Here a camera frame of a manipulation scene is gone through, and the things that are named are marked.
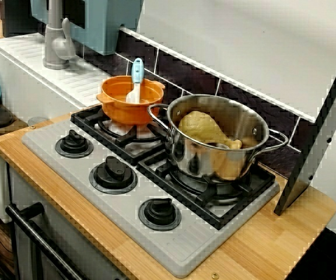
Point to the orange plastic pot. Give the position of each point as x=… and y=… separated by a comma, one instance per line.
x=118, y=113

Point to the stainless steel pot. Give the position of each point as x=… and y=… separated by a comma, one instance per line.
x=185, y=157

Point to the black stove knob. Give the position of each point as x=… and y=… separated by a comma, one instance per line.
x=112, y=175
x=159, y=214
x=73, y=144

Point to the grey stove top panel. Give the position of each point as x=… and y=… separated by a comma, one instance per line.
x=98, y=204

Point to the yellow toy chicken drumstick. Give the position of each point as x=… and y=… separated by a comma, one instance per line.
x=197, y=125

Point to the dark tile backsplash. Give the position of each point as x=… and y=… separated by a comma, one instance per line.
x=185, y=73

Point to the black burner grate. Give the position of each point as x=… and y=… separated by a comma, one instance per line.
x=92, y=119
x=209, y=210

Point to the teal toy microwave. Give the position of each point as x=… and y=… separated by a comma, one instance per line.
x=104, y=29

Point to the grey sink drain disc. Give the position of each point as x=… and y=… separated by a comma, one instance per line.
x=37, y=120

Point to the dark grey hood side panel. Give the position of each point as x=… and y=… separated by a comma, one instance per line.
x=302, y=175

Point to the grey toy faucet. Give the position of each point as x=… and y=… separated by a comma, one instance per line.
x=54, y=43

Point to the wooden countertop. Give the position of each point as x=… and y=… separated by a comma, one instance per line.
x=273, y=248

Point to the white oven cabinet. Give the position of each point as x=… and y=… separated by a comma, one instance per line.
x=25, y=198

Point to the white toy sink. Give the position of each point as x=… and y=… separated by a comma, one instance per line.
x=25, y=73

